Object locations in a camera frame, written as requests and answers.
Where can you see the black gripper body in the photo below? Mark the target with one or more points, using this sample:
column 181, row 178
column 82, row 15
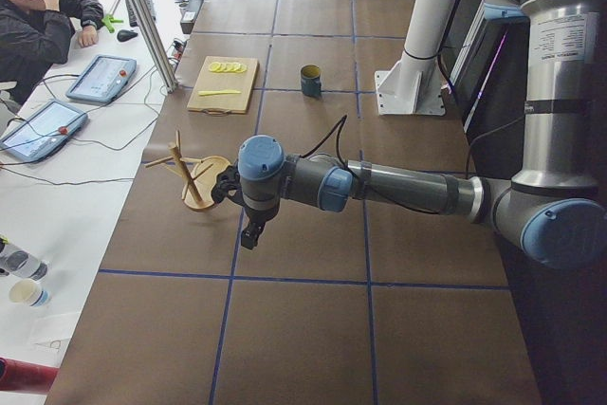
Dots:
column 254, row 216

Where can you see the wooden mug tree rack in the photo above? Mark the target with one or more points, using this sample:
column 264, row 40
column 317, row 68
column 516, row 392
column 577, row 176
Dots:
column 198, row 174

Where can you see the dark green ribbed mug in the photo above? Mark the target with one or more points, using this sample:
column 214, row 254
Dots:
column 310, row 78

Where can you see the white paper cup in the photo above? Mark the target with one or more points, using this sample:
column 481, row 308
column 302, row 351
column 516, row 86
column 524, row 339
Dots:
column 28, row 292

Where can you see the bamboo cutting board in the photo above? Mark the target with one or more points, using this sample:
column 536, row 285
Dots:
column 224, row 104

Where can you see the yellow plastic knife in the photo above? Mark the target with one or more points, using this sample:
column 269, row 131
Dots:
column 209, row 93

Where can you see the far blue teach pendant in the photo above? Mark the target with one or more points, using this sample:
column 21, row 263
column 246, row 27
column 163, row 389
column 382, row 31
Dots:
column 102, row 80

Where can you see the blue teach pendant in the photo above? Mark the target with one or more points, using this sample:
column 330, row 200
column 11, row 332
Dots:
column 102, row 80
column 45, row 132

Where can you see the black box with label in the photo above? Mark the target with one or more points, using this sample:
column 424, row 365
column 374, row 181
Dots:
column 189, row 11

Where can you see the black computer mouse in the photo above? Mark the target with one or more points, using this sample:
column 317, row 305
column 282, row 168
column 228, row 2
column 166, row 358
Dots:
column 125, row 35

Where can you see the near blue teach pendant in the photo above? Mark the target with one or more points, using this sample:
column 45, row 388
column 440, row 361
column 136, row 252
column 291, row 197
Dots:
column 45, row 132

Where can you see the green plastic tool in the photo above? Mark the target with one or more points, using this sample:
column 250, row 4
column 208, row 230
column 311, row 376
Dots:
column 109, row 22

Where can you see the clear water bottle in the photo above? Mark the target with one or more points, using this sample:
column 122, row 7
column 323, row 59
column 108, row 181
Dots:
column 20, row 263

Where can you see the seated person black jacket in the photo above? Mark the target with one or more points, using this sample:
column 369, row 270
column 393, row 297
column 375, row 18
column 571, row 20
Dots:
column 36, row 34

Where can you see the red cylinder object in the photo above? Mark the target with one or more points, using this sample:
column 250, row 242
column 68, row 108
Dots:
column 26, row 378

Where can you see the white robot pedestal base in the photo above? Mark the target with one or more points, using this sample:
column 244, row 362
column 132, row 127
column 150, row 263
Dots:
column 413, row 85

